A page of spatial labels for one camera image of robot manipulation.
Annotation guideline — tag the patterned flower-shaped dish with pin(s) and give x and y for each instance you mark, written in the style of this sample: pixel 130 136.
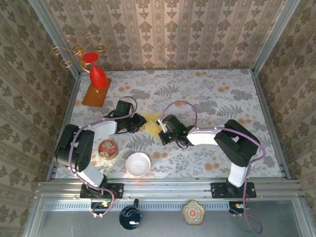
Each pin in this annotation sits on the patterned flower-shaped dish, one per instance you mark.
pixel 193 212

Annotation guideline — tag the aluminium frame side rail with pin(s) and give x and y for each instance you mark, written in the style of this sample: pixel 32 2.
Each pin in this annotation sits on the aluminium frame side rail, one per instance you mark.
pixel 270 123
pixel 68 111

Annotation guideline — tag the aluminium frame cross rail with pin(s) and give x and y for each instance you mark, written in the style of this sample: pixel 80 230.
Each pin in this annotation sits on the aluminium frame cross rail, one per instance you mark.
pixel 168 188

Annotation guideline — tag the yellow cloth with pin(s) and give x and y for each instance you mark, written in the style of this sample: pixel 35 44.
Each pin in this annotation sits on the yellow cloth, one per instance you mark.
pixel 151 126

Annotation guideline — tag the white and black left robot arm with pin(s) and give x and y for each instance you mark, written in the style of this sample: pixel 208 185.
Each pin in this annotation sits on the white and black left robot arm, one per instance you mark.
pixel 74 148

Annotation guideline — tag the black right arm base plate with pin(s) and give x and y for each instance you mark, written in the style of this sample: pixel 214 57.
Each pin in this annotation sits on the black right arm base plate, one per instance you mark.
pixel 217 190

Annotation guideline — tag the small controller circuit board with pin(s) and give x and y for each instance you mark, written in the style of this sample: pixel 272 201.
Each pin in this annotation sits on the small controller circuit board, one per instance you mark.
pixel 100 206
pixel 238 207

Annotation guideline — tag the white bowl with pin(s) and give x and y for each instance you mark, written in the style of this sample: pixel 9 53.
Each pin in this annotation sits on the white bowl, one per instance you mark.
pixel 138 164

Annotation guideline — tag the orange wooden board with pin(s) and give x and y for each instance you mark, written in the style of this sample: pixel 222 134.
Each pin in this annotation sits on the orange wooden board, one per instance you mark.
pixel 95 98

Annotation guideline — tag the aluminium frame post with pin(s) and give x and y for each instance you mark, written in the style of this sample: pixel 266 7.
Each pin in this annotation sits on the aluminium frame post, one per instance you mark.
pixel 275 37
pixel 55 37

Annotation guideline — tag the dark blue mug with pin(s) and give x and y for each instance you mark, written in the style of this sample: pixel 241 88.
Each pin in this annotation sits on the dark blue mug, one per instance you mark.
pixel 130 217

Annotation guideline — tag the red wine glass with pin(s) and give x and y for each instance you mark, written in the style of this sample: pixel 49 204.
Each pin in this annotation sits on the red wine glass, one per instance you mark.
pixel 97 76

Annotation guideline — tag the grey metal shelf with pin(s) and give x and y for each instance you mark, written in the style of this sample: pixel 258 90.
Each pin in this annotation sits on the grey metal shelf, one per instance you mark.
pixel 168 224

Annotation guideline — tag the round red gold-rimmed tin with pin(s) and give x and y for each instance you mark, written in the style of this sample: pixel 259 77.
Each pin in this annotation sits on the round red gold-rimmed tin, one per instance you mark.
pixel 108 149

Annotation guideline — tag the floral patterned table cover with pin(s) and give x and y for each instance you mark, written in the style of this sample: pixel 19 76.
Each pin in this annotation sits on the floral patterned table cover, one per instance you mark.
pixel 185 160

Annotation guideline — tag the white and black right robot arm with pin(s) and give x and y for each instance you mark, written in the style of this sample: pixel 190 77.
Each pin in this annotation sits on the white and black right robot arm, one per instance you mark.
pixel 237 145

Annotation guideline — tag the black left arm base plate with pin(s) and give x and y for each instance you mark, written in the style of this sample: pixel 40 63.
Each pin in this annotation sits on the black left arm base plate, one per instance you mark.
pixel 118 188

